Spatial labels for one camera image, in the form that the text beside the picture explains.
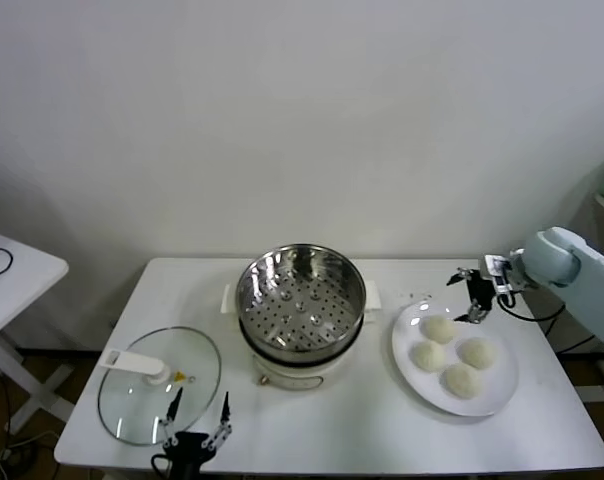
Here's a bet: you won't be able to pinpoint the stainless steel steamer basket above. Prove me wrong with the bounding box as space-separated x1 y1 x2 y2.
233 243 368 354

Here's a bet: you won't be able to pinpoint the white electric cooker base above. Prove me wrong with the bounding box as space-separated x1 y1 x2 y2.
221 281 383 392

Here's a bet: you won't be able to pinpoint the black hanging cables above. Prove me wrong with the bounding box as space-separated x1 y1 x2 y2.
545 304 604 355

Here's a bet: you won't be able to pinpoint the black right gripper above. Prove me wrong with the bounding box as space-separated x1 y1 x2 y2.
445 267 497 324

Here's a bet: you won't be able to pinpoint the glass lid with white handle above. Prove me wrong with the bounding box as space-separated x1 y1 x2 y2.
96 325 223 447

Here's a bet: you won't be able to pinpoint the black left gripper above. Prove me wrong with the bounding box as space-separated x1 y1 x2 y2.
160 385 235 480

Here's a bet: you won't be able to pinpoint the white steamed baozi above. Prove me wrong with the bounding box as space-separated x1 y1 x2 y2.
455 336 498 371
440 362 483 401
420 314 457 345
409 340 448 373

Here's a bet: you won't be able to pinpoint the white side table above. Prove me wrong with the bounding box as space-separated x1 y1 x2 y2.
0 227 76 436

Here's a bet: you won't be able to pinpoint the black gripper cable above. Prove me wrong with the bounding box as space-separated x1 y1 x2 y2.
150 452 177 480
496 292 567 322

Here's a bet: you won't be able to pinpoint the thin white cable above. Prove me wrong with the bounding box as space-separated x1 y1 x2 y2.
0 430 58 480

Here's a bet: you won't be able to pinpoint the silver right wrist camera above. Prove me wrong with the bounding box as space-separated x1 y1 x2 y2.
483 253 514 296

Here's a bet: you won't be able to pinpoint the white oval plate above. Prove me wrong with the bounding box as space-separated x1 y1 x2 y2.
390 299 521 417

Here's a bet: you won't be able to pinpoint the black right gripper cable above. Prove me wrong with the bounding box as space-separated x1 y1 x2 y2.
496 292 567 322

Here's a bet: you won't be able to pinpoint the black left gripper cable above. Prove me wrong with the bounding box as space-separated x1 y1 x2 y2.
150 452 177 480

